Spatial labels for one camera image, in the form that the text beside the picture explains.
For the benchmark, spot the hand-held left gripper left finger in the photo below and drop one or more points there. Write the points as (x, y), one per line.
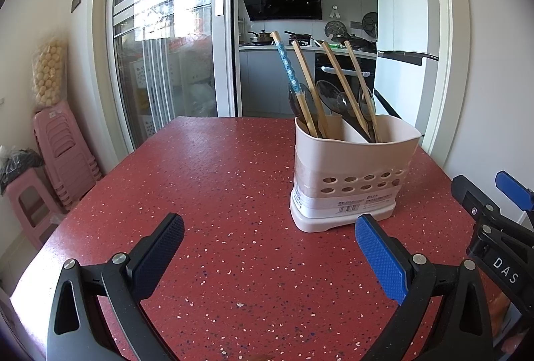
(160, 248)

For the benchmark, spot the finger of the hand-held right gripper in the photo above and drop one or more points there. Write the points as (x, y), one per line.
(515, 190)
(469, 194)

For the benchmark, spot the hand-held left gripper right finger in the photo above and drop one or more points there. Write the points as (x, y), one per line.
(381, 261)

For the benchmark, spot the beige plastic utensil holder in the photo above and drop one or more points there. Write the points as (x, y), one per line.
(354, 161)

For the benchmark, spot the dark translucent plastic spoon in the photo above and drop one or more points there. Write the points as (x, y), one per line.
(327, 94)
(345, 104)
(297, 100)
(368, 102)

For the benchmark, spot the patterned bamboo chopstick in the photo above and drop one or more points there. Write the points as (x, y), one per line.
(288, 65)

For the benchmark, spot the single pink plastic stool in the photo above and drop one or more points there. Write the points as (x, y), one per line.
(29, 194)

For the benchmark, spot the black plastic bag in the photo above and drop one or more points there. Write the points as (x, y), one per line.
(18, 167)

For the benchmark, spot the black built-in oven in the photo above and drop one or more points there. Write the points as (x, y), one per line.
(369, 63)

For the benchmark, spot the black wok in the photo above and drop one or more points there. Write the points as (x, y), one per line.
(358, 43)

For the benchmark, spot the grey lower kitchen cabinets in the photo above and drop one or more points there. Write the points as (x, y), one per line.
(263, 81)

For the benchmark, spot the bag of yellow balls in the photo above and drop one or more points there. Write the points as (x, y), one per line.
(50, 73)

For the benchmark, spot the sliding glass door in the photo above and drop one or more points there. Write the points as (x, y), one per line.
(167, 31)

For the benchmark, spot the black frying pan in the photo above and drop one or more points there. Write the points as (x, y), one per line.
(298, 37)

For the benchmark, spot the metal cooking pot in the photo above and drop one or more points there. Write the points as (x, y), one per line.
(262, 37)

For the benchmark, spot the round mesh wall fan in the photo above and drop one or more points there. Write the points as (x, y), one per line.
(336, 30)
(369, 24)

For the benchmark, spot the white triangular wall hanger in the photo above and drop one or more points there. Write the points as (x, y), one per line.
(334, 13)

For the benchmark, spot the dark wall switch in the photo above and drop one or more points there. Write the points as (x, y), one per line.
(76, 1)

